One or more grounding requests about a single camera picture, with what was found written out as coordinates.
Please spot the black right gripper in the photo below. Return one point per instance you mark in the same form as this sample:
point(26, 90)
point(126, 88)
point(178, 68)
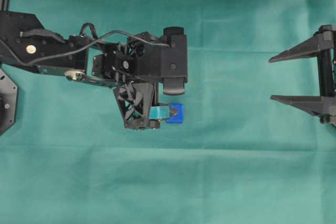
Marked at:
point(324, 106)

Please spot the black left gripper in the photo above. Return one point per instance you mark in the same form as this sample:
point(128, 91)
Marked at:
point(136, 97)

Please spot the blue block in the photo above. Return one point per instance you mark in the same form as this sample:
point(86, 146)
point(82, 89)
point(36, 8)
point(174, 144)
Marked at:
point(177, 116)

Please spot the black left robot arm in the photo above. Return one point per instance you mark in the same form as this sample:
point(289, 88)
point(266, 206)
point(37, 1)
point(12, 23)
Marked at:
point(27, 45)

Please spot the green table cloth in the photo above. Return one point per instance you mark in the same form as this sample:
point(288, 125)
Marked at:
point(238, 157)

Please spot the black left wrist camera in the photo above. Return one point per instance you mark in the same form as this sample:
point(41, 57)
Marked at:
point(174, 71)

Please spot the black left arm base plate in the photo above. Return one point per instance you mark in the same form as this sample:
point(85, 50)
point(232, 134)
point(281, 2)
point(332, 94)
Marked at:
point(9, 91)

